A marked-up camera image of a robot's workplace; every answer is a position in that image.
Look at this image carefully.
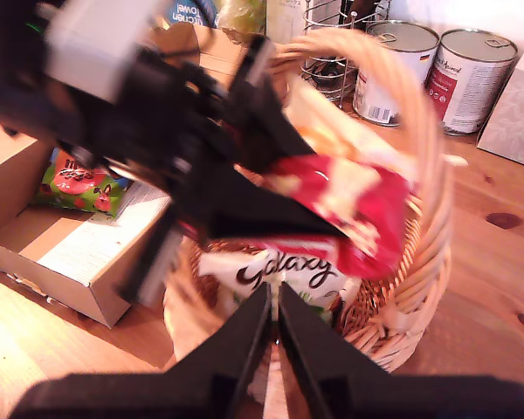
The tin can red label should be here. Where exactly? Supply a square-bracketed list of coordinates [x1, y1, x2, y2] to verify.
[424, 28, 520, 136]

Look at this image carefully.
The green red egg bag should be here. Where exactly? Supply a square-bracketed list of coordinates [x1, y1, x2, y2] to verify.
[32, 148, 134, 219]

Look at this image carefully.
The white red Maltesers bag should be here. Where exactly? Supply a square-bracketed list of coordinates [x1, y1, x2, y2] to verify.
[261, 76, 421, 280]

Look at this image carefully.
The woven wicker basket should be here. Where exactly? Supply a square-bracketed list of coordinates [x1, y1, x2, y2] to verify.
[162, 28, 456, 408]

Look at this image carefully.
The chrome wire utensil holder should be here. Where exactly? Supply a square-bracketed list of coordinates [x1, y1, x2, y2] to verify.
[300, 0, 394, 102]

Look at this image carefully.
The brown cardboard box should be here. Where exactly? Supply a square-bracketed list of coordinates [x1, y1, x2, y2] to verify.
[0, 21, 254, 329]

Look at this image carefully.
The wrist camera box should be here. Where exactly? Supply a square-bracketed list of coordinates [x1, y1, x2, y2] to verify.
[45, 0, 167, 105]

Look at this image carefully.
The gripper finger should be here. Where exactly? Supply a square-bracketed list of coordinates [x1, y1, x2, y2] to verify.
[191, 163, 349, 245]
[278, 282, 390, 419]
[230, 74, 319, 170]
[165, 281, 273, 419]

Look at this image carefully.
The white green Galaxy egg bag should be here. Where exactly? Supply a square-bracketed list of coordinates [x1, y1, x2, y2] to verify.
[198, 248, 363, 325]

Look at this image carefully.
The white printed paper sheet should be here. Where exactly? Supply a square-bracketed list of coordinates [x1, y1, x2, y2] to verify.
[37, 181, 175, 288]

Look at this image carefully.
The yellow toilet roll pack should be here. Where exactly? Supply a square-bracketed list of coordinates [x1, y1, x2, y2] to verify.
[163, 0, 267, 35]

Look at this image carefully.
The grey patterned tissue box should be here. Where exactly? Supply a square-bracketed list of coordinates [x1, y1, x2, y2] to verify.
[475, 43, 524, 172]

